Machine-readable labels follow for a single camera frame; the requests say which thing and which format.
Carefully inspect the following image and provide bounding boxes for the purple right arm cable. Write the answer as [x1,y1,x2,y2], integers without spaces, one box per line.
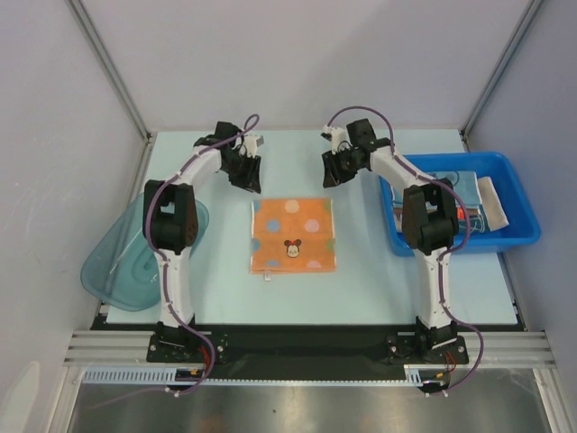
[326,106,486,362]

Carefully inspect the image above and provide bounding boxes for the Doraemon teal beige towel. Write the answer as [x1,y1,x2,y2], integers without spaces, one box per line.
[390,176,509,234]

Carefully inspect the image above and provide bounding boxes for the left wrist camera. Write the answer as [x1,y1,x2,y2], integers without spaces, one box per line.
[242,134,264,158]

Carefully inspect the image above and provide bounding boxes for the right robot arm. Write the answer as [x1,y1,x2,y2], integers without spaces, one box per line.
[321,119,459,363]

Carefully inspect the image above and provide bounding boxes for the orange brown towel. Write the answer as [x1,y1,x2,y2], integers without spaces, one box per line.
[393,206,483,223]

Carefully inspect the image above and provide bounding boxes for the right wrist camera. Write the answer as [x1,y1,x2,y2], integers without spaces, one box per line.
[321,125,351,154]

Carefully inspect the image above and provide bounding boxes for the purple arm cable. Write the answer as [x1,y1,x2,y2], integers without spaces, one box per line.
[326,106,486,362]
[142,112,261,335]

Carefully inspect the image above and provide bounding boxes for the aluminium front rail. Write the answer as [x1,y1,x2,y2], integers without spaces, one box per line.
[64,331,556,369]

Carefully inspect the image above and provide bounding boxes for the blue plastic bin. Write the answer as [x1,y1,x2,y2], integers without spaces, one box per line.
[378,151,541,257]

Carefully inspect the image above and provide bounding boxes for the light blue towel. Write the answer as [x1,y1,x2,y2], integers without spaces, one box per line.
[429,170,481,207]

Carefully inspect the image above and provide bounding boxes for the aluminium frame post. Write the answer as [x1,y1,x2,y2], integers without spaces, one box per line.
[65,0,151,143]
[460,0,545,143]

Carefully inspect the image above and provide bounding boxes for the peach orange patterned towel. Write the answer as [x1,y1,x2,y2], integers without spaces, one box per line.
[250,198,337,274]

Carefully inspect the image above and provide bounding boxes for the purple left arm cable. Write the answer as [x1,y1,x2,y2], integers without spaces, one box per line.
[142,112,261,335]

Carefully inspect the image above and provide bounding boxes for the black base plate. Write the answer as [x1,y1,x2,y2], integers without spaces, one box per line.
[91,318,520,382]

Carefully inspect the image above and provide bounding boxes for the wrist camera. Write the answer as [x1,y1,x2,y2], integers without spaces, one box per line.
[242,134,264,158]
[321,125,351,154]

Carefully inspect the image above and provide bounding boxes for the teal translucent basket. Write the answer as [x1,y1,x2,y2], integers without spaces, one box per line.
[80,192,209,312]

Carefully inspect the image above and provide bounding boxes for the white cable duct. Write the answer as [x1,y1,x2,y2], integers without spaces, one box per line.
[83,363,470,388]

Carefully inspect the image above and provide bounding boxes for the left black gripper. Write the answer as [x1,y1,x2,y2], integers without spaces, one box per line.
[222,152,261,194]

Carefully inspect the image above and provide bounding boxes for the right aluminium frame post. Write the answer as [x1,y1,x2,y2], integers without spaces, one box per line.
[460,0,545,143]

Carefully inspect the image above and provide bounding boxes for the left aluminium frame post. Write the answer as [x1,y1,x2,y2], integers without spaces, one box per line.
[65,0,151,143]

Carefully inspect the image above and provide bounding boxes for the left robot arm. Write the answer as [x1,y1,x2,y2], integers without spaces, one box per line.
[142,114,264,361]

